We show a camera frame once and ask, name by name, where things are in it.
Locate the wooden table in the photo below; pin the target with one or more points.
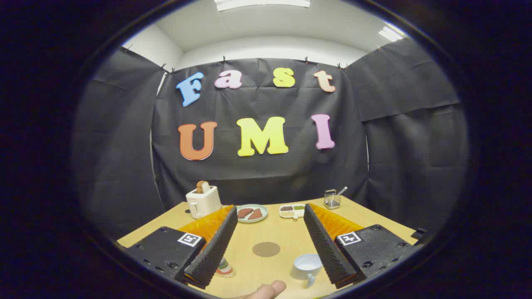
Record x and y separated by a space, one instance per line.
272 230

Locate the bread slice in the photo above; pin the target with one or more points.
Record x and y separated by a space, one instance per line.
203 187

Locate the white cup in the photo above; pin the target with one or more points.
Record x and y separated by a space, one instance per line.
305 266

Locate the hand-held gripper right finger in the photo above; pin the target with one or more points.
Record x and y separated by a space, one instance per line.
326 249

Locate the light green plate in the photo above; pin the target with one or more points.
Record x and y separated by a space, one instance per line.
262 211

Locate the clear plastic juice bottle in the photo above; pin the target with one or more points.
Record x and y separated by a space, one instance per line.
226 270

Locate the brown food piece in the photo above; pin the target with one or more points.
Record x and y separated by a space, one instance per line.
244 213
255 214

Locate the white toaster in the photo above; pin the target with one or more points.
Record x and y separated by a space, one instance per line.
205 202

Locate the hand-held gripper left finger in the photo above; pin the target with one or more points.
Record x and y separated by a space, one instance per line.
214 247

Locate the brown round coaster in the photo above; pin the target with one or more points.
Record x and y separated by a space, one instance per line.
266 249

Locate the white divided snack dish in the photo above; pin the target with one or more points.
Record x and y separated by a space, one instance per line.
291 211

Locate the small ceiling light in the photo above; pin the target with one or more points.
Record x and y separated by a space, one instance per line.
390 34

